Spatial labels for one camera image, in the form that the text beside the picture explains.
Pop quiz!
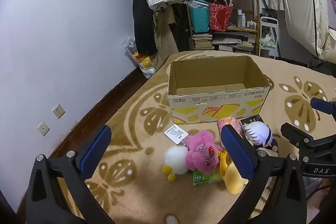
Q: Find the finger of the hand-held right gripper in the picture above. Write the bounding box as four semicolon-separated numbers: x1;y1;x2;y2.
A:
280;123;319;151
310;97;336;115

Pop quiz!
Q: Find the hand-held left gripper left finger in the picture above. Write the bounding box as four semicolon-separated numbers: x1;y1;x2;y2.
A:
26;124;115;224

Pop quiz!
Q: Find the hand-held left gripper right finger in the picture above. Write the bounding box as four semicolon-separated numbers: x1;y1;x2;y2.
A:
220;124;307;224

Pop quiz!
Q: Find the yellow bear plush toy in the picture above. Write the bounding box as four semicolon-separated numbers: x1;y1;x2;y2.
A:
217;149;249;194

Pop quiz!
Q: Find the white-haired plush doll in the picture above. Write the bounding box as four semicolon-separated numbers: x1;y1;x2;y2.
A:
243;122;279;154

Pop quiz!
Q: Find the pink plush toy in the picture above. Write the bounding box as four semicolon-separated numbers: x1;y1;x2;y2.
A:
183;130;224;175

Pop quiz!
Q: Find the printed cardboard box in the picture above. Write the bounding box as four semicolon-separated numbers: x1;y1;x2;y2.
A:
167;55;272;125

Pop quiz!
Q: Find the white pompom plush toy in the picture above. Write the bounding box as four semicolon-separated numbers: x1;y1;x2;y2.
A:
162;146;188;183

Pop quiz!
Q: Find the pink tissue pack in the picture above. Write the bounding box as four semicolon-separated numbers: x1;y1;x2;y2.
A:
218;117;249;141

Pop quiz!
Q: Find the black tissue pack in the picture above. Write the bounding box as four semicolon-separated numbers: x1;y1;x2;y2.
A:
240;114;265;126

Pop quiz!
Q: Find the green tissue pack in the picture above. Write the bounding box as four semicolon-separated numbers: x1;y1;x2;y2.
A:
192;169;225;186

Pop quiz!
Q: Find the beige patterned rug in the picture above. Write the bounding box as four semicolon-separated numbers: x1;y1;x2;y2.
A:
49;50;336;224

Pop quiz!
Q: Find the white paper tag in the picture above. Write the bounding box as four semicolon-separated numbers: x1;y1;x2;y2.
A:
164;124;189;145

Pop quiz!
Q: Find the white cart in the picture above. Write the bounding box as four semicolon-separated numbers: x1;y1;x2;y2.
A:
259;17;279;59

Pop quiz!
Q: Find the green and white plush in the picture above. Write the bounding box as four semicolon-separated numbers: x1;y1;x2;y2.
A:
261;31;276;47

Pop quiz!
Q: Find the clear plastic bag of toys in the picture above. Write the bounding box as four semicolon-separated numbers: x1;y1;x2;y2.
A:
123;35;157;79

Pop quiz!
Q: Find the white covered chair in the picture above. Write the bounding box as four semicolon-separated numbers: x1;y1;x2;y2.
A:
278;0;336;62

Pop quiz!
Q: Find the stack of magazines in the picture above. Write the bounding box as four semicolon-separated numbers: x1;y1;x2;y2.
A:
213;31;255;54

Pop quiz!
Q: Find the row of small bottles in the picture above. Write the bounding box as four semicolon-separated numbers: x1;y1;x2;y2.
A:
236;9;258;29

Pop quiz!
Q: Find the stack of books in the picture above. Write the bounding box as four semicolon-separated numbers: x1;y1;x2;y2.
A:
193;33;213;51

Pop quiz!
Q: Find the red gift bag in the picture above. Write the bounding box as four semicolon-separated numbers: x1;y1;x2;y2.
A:
209;0;233;32

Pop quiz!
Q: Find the beige garment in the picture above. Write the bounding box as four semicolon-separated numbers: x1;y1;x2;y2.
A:
154;5;185;65

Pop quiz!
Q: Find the black coat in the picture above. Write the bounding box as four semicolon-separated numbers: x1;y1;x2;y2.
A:
130;0;158;54

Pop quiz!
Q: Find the teal bag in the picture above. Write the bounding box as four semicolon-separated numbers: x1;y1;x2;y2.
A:
189;0;210;33

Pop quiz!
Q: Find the white wall socket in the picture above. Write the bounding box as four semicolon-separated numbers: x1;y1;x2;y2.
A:
52;104;66;119
37;122;50;136

